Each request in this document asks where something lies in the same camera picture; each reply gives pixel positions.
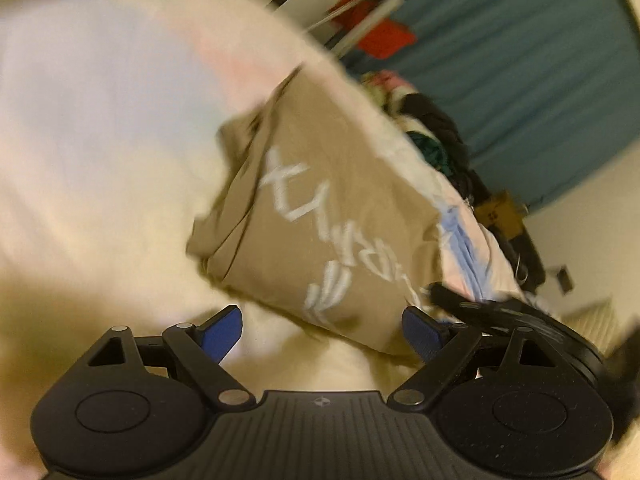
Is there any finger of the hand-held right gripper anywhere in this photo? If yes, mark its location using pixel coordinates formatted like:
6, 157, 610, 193
429, 282, 502, 329

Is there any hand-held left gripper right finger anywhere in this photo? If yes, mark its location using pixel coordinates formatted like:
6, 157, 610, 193
387, 306, 557, 411

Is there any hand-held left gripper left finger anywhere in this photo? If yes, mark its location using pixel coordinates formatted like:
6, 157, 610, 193
75, 305, 257, 411

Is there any tan printed t-shirt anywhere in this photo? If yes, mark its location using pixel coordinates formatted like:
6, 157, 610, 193
186, 62, 446, 356

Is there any pile of mixed clothes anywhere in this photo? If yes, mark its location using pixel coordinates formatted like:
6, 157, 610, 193
360, 71, 496, 211

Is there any cream headboard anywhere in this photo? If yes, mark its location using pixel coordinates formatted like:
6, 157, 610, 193
562, 297, 623, 356

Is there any black sofa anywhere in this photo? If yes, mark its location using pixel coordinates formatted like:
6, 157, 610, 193
492, 225, 546, 293

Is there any yellow paper bag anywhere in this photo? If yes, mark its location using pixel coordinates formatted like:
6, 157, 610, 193
472, 191, 526, 238

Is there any wide blue curtain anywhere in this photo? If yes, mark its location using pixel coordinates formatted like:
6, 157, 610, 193
345, 0, 640, 218

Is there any red cloth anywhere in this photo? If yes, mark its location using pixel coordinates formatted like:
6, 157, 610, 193
332, 0, 417, 60

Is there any garment steamer stand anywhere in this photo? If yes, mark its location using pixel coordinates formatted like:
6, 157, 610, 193
305, 0, 426, 56

